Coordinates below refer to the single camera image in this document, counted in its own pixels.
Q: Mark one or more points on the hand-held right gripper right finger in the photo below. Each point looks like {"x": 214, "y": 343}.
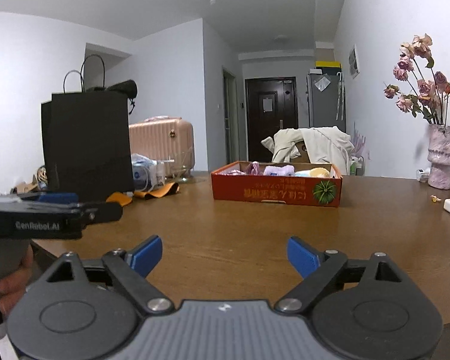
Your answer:
{"x": 303, "y": 257}

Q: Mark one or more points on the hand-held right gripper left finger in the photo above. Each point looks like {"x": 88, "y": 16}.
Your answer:
{"x": 146, "y": 257}

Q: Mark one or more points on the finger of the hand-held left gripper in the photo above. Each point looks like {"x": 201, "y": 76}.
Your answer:
{"x": 105, "y": 212}
{"x": 60, "y": 197}

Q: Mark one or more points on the red cardboard box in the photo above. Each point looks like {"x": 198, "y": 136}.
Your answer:
{"x": 270, "y": 191}

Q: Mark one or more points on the blue plush toy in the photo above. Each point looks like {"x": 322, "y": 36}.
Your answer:
{"x": 303, "y": 173}

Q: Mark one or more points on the white and yellow alpaca plush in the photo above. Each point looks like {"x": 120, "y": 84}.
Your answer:
{"x": 319, "y": 172}

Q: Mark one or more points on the purple fluffy scrunchie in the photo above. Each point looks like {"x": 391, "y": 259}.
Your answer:
{"x": 279, "y": 170}

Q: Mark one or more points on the purple satin scrunchie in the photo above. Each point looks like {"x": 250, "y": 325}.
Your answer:
{"x": 253, "y": 168}
{"x": 234, "y": 172}

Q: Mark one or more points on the person's left hand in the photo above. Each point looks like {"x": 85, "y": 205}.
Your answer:
{"x": 11, "y": 288}

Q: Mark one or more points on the rattan ball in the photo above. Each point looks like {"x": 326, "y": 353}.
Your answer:
{"x": 41, "y": 174}

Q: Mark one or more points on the brown cardboard scraps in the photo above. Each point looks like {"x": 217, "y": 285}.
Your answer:
{"x": 26, "y": 187}

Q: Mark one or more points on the plastic bag with bottles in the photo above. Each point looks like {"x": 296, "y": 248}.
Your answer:
{"x": 140, "y": 172}

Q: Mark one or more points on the black paper bag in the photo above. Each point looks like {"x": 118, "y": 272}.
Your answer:
{"x": 86, "y": 146}

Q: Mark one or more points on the orange curved mat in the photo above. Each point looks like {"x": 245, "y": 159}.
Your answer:
{"x": 161, "y": 191}

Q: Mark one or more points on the white spray bottle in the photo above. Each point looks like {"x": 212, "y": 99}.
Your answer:
{"x": 160, "y": 174}

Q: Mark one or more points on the clear glass jar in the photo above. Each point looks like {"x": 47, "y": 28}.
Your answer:
{"x": 180, "y": 174}

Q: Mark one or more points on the pink ribbed suitcase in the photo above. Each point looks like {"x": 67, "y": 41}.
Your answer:
{"x": 157, "y": 138}

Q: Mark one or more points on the brown cardboard carton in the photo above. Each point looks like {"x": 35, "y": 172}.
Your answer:
{"x": 302, "y": 155}

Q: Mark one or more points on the green bottle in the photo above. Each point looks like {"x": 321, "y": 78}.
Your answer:
{"x": 353, "y": 167}

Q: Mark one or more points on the beige coat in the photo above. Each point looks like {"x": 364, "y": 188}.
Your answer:
{"x": 322, "y": 146}

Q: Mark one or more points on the black fabric pouch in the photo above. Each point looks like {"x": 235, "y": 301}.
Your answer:
{"x": 122, "y": 87}

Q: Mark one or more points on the purple lavender bunch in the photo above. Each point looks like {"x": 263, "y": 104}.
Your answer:
{"x": 359, "y": 140}

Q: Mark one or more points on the dark entrance door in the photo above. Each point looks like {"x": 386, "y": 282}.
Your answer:
{"x": 270, "y": 131}

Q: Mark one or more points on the grey refrigerator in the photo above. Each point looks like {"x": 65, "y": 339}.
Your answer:
{"x": 326, "y": 108}

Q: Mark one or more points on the grey interior door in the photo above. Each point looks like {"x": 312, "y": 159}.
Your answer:
{"x": 230, "y": 120}

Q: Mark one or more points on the paper notice on door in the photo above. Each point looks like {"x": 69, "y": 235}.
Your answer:
{"x": 267, "y": 104}

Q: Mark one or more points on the folded pale umbrella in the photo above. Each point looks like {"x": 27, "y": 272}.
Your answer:
{"x": 340, "y": 97}

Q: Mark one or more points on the pink textured vase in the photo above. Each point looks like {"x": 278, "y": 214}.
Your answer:
{"x": 441, "y": 157}

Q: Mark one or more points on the paper sheet on refrigerator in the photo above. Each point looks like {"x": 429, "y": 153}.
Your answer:
{"x": 321, "y": 83}

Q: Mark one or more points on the black box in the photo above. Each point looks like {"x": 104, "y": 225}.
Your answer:
{"x": 327, "y": 69}

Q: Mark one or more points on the yellow box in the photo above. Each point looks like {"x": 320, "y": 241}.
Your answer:
{"x": 327, "y": 63}

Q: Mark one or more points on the dried pink roses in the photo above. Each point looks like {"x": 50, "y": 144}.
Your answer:
{"x": 423, "y": 88}

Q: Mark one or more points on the framed wall picture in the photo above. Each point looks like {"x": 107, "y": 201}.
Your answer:
{"x": 353, "y": 62}

